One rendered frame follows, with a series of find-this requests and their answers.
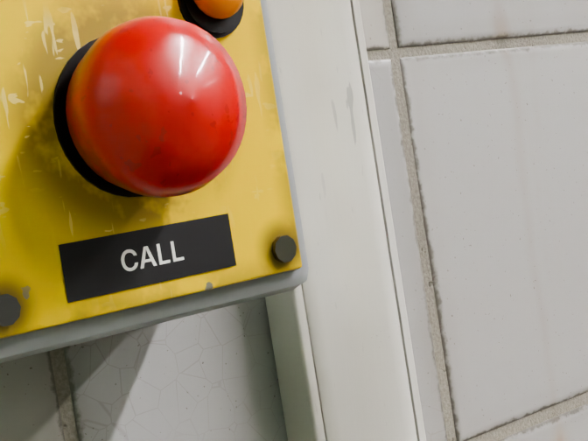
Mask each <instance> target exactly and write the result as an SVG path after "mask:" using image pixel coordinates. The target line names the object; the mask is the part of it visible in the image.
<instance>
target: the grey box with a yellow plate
mask: <svg viewBox="0 0 588 441"><path fill-rule="evenodd" d="M243 3H244V9H243V15H242V18H241V22H240V23H239V25H238V26H237V28H236V29H235V30H234V31H233V32H232V33H230V34H228V35H227V36H226V37H222V38H217V40H218V41H219V42H220V43H221V45H222V46H223V47H224V48H225V49H226V50H227V52H228V54H229V55H230V57H231V58H232V60H233V61H234V63H235V65H236V67H237V69H238V71H239V74H240V76H241V80H242V83H243V86H244V91H245V95H246V103H247V121H246V126H245V131H244V135H243V138H242V141H241V145H240V147H239V149H238V151H237V153H236V155H235V156H234V158H233V160H232V161H231V162H230V164H229V165H228V166H227V167H226V168H225V169H224V170H223V171H222V172H221V173H220V174H219V175H218V176H217V177H216V178H215V179H213V180H212V181H211V182H209V183H208V184H207V185H205V186H204V187H202V188H200V189H199V190H197V191H195V192H191V193H188V194H184V195H180V196H175V197H166V198H153V197H145V196H143V195H140V194H136V193H133V192H130V191H127V190H125V189H123V188H121V187H119V186H116V185H113V184H111V183H109V182H108V181H106V180H105V179H103V178H101V177H100V176H99V175H97V174H96V173H95V172H94V171H93V170H92V169H91V168H90V167H89V166H88V165H87V164H86V162H85V161H84V160H83V159H82V157H81V155H80V154H79V152H78V151H77V149H76V148H75V146H74V142H73V140H72V138H71V136H70V133H69V128H68V125H67V113H66V100H67V90H68V85H69V82H70V80H71V78H72V75H73V72H74V70H75V68H76V67H77V66H78V64H79V63H80V61H81V60H82V58H83V57H84V55H85V54H86V53H87V51H88V50H89V49H90V47H91V46H92V45H93V44H94V42H95V41H96V40H97V39H98V38H99V37H100V36H101V35H103V34H104V33H105V32H106V31H108V30H110V29H112V28H113V27H115V26H117V25H119V24H121V23H124V22H126V21H129V20H131V19H134V18H140V17H146V16H164V17H168V18H175V19H179V20H183V21H185V20H184V18H183V16H182V14H181V12H180V10H179V4H178V0H0V363H2V362H6V361H12V360H15V359H19V358H24V357H27V356H31V355H34V354H41V353H44V352H48V351H52V350H55V349H59V348H62V347H69V346H72V345H76V344H80V343H83V342H87V341H90V340H97V339H100V338H104V337H108V336H111V335H115V334H118V333H125V332H128V331H132V330H136V329H139V328H143V327H146V326H153V325H156V324H160V323H164V322H167V321H171V320H174V319H181V318H184V317H188V316H192V315H195V314H199V313H202V312H209V311H212V310H216V309H220V308H223V307H227V306H230V305H237V304H240V303H244V302H248V301H251V300H255V299H258V298H265V297H268V296H272V295H276V294H279V293H283V292H286V291H293V290H294V289H296V288H297V287H298V286H299V285H300V284H302V283H304V282H305V281H306V280H307V277H308V270H309V267H308V262H307V255H306V250H305V239H304V234H303V229H302V222H301V217H300V212H299V205H298V196H297V189H296V184H295V179H294V172H293V167H292V162H291V151H290V146H289V139H288V134H287V129H286V122H285V117H284V106H283V101H282V95H281V89H280V84H279V78H278V72H277V62H276V56H275V51H274V45H273V39H272V34H271V28H270V18H269V12H268V6H267V1H266V0H243Z"/></svg>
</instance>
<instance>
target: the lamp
mask: <svg viewBox="0 0 588 441"><path fill-rule="evenodd" d="M193 1H194V2H195V3H196V4H197V6H198V8H199V9H200V10H201V11H203V12H204V13H205V14H206V15H208V16H209V17H211V18H217V19H224V18H230V17H232V16H233V15H234V14H235V13H236V12H237V11H238V10H239V9H240V8H241V6H242V3H243V0H193Z"/></svg>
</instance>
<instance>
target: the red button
mask: <svg viewBox="0 0 588 441"><path fill-rule="evenodd" d="M66 121H67V125H68V128H69V133H70V136H71V138H72V140H73V144H74V146H75V148H76V149H77V151H78V152H79V154H80V156H81V157H82V159H83V160H84V161H85V162H86V164H87V165H88V166H89V167H90V168H91V169H92V170H93V171H94V172H95V173H96V174H97V175H99V176H100V177H101V178H103V179H105V180H106V181H108V182H109V183H111V184H113V185H115V186H119V187H121V188H123V189H125V190H127V191H130V192H132V193H136V194H140V195H143V196H145V197H153V198H166V197H175V196H180V195H184V194H188V193H192V192H195V191H197V190H199V189H200V188H202V187H204V186H205V185H207V184H208V183H209V182H211V181H212V180H213V179H215V178H216V177H217V176H218V175H219V174H220V173H221V172H222V171H223V170H224V169H225V168H226V167H227V166H228V165H229V164H230V162H231V161H232V160H233V158H234V157H235V155H236V153H237V151H238V149H239V147H240V145H241V143H242V138H243V135H244V131H245V126H246V121H247V103H246V95H245V91H244V86H243V83H242V78H241V76H240V74H239V71H238V69H237V67H236V65H235V63H234V61H233V60H232V58H231V57H230V55H229V54H228V52H227V50H226V49H225V48H224V47H223V46H222V45H221V43H220V42H219V41H218V40H217V39H216V38H214V37H213V36H212V35H211V34H210V33H208V32H207V31H205V30H203V29H202V28H200V27H198V26H197V25H195V24H191V23H189V22H186V21H183V20H179V19H175V18H171V17H164V16H146V17H137V18H134V19H131V20H129V21H126V22H124V23H121V24H119V25H117V26H115V27H113V28H112V29H110V30H108V31H106V32H105V33H104V34H103V35H101V36H100V37H99V38H98V39H97V40H96V41H95V42H94V44H93V45H92V46H91V47H90V49H89V50H88V51H87V53H86V54H85V55H84V57H83V58H82V60H81V61H80V63H79V64H78V66H77V67H76V68H75V70H74V72H73V75H72V78H71V80H70V82H69V85H68V90H67V94H66Z"/></svg>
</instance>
